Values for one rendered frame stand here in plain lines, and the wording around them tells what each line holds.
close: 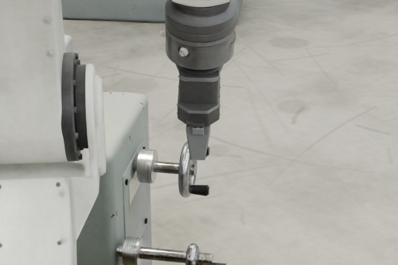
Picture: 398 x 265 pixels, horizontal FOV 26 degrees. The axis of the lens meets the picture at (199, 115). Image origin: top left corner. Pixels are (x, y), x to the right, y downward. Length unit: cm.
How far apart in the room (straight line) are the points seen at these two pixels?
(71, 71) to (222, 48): 19
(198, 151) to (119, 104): 71
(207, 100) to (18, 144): 24
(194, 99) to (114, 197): 60
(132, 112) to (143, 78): 214
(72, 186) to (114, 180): 52
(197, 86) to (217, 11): 11
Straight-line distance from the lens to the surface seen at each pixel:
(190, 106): 111
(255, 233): 275
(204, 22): 104
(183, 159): 172
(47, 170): 116
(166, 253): 171
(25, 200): 114
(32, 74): 105
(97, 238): 171
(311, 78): 397
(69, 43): 189
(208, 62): 107
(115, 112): 180
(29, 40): 103
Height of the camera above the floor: 146
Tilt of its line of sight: 24 degrees down
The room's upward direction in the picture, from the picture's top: straight up
